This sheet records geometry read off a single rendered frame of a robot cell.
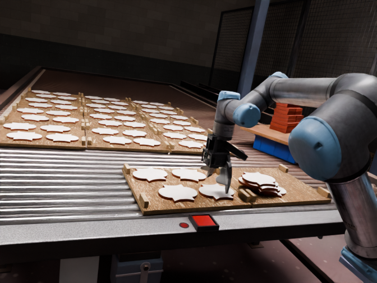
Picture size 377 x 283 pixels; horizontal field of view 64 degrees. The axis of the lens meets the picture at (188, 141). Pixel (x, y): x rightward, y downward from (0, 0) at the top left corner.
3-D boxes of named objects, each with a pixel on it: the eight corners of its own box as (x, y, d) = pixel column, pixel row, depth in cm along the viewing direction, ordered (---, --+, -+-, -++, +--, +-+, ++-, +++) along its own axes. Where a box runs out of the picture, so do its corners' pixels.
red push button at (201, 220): (215, 228, 94) (216, 225, 93) (198, 230, 92) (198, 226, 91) (207, 218, 99) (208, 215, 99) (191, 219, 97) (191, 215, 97)
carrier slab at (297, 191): (331, 202, 128) (331, 199, 128) (252, 208, 111) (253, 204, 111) (277, 170, 159) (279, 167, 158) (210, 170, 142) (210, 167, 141)
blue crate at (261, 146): (317, 158, 195) (321, 144, 193) (294, 164, 174) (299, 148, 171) (276, 144, 216) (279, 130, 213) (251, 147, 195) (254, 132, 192)
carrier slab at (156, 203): (250, 208, 111) (251, 204, 110) (143, 215, 94) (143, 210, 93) (208, 170, 141) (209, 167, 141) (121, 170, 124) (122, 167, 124)
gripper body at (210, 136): (200, 162, 112) (205, 131, 109) (220, 162, 116) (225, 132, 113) (209, 169, 105) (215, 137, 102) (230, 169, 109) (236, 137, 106)
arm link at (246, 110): (263, 92, 91) (244, 87, 100) (235, 115, 89) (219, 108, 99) (274, 112, 94) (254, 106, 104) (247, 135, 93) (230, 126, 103)
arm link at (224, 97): (226, 92, 98) (215, 89, 106) (220, 124, 101) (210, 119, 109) (246, 95, 101) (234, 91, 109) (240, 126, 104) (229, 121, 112)
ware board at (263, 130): (345, 146, 198) (345, 144, 197) (312, 154, 163) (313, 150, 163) (278, 126, 231) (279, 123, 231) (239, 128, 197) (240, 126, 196)
